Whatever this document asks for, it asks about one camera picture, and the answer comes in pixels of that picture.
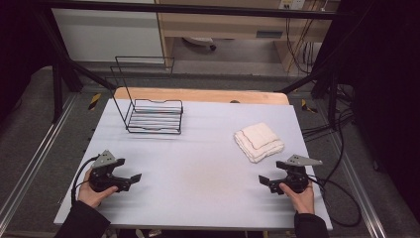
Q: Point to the white towel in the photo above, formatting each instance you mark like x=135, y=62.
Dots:
x=259, y=140

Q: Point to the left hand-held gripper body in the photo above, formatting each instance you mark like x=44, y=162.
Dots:
x=100, y=178

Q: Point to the yellow black floor tape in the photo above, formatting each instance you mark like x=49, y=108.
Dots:
x=94, y=101
x=308, y=106

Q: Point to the black metal frame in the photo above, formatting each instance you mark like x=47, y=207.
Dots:
x=185, y=9

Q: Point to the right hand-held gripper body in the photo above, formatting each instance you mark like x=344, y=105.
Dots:
x=297, y=178

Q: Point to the person's left hand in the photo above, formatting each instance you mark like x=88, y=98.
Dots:
x=92, y=196

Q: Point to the wooden table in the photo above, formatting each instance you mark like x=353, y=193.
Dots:
x=204, y=95

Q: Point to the light wooden desk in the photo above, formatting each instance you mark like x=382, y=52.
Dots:
x=231, y=24

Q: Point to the white office chair base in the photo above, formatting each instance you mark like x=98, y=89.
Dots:
x=198, y=41

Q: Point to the white panel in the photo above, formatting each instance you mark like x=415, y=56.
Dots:
x=105, y=36

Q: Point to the person's right hand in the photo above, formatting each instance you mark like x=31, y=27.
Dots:
x=303, y=201

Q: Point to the aluminium floor rail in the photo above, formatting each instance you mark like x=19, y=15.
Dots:
x=360, y=188
x=36, y=158

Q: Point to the white wall socket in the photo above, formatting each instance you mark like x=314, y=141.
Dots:
x=292, y=4

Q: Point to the light grey table mat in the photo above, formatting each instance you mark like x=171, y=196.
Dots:
x=198, y=165

